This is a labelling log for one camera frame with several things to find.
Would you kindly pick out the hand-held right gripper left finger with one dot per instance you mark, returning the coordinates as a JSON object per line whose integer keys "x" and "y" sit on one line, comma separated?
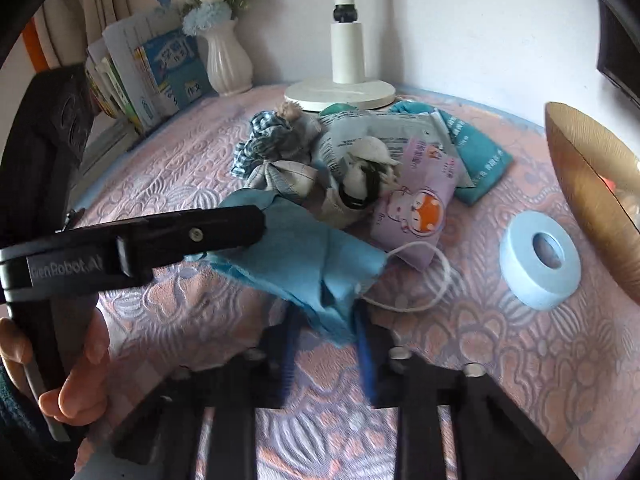
{"x": 288, "y": 352}

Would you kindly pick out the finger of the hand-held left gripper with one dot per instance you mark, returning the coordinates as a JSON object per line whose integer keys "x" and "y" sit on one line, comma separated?
{"x": 200, "y": 235}

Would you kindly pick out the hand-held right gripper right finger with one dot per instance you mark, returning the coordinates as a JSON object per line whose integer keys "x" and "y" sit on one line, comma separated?
{"x": 364, "y": 352}

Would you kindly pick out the blue face mask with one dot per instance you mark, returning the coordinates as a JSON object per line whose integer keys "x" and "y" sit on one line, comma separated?
{"x": 310, "y": 260}

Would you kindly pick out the light blue tape roll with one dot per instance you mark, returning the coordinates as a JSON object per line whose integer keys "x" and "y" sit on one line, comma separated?
{"x": 520, "y": 270}

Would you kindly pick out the grey wet wipe packet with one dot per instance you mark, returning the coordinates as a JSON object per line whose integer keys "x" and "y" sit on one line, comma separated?
{"x": 380, "y": 127}

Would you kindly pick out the amber glass bowl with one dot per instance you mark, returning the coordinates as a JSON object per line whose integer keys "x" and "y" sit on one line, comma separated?
{"x": 590, "y": 200}

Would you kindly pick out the person's left forearm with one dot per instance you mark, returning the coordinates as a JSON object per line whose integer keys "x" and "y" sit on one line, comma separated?
{"x": 15, "y": 430}

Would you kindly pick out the person's left hand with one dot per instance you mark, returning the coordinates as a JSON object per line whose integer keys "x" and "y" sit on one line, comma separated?
{"x": 87, "y": 365}

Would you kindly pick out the grey checked cloth pouch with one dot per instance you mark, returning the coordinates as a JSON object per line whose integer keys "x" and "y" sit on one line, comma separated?
{"x": 285, "y": 177}

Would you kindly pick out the row of books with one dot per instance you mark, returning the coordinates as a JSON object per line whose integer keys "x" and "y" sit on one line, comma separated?
{"x": 112, "y": 85}

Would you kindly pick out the pink patterned bedspread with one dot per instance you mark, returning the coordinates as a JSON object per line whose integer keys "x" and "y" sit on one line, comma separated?
{"x": 500, "y": 360}

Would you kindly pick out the brown furry plush toy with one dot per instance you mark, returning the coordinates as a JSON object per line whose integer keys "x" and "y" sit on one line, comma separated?
{"x": 300, "y": 127}

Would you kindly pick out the purple tissue packet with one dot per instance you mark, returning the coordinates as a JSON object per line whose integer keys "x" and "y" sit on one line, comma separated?
{"x": 415, "y": 210}

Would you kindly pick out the blue cover workbook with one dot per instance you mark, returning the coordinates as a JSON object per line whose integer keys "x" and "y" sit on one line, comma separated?
{"x": 172, "y": 70}

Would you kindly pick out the white ribbed vase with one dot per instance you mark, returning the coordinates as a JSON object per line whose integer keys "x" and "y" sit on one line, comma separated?
{"x": 225, "y": 60}

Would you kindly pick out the green cloth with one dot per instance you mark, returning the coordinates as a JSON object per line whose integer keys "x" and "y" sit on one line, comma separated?
{"x": 336, "y": 109}

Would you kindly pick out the plush doll with white hat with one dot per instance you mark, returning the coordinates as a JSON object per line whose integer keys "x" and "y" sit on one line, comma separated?
{"x": 372, "y": 150}

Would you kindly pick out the teal tissue packet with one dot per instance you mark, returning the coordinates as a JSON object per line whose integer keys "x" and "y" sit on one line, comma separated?
{"x": 480, "y": 155}

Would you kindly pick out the white desk lamp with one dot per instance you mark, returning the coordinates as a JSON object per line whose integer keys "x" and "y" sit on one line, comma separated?
{"x": 345, "y": 50}

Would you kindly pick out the black wall television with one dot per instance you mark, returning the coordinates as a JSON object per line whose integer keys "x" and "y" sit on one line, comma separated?
{"x": 622, "y": 60}

